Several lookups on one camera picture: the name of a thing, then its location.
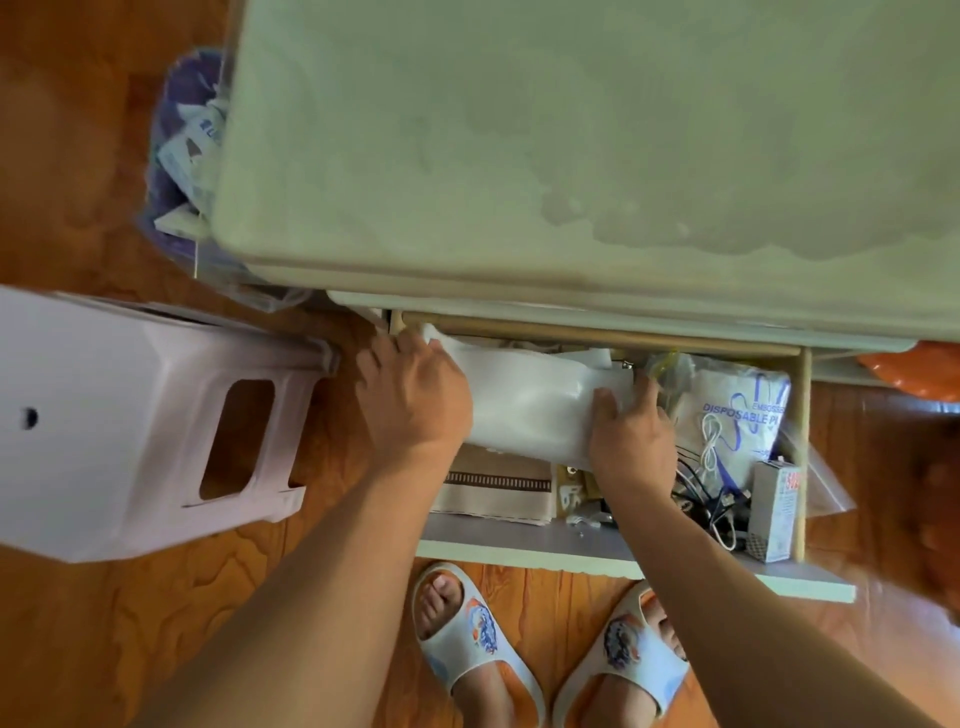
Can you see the person's left hand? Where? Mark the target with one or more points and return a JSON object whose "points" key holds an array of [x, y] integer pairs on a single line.
{"points": [[416, 397]]}

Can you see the person's right hand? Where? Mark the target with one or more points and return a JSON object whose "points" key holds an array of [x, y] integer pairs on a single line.
{"points": [[634, 450]]}

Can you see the plain white tablecloth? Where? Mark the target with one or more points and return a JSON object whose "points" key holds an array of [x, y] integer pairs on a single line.
{"points": [[525, 405]]}

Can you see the beige floral tablecloth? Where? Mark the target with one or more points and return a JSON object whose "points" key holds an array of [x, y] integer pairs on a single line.
{"points": [[495, 487]]}

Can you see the wooden drawer white front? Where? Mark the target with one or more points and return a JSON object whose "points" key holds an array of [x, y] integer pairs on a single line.
{"points": [[525, 544]]}

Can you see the person's right forearm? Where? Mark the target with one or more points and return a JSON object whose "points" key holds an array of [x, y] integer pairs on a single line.
{"points": [[750, 622]]}

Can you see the person's left forearm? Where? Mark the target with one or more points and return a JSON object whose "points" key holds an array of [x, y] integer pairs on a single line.
{"points": [[300, 600]]}

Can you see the person's right leg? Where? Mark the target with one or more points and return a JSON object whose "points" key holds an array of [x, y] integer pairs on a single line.
{"points": [[622, 709]]}

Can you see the white blue printed bag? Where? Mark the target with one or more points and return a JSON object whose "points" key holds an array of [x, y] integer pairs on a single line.
{"points": [[742, 405]]}

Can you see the small white box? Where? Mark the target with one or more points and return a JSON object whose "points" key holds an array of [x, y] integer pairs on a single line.
{"points": [[772, 510]]}

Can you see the clear plastic zip bag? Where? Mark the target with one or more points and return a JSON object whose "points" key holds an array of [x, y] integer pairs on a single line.
{"points": [[821, 480]]}

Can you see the white slipper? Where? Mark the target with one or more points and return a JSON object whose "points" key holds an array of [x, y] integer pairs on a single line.
{"points": [[622, 649], [465, 637]]}

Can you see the orange plastic basin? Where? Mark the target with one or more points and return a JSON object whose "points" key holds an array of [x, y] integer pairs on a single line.
{"points": [[915, 375]]}

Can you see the pink plastic stool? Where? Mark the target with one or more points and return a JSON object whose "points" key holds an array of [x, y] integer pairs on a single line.
{"points": [[112, 435]]}

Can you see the cream marble table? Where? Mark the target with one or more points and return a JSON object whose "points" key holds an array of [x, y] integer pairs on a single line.
{"points": [[562, 127]]}

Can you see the small bin with lavender bag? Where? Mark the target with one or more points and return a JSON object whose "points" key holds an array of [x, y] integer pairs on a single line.
{"points": [[180, 172]]}

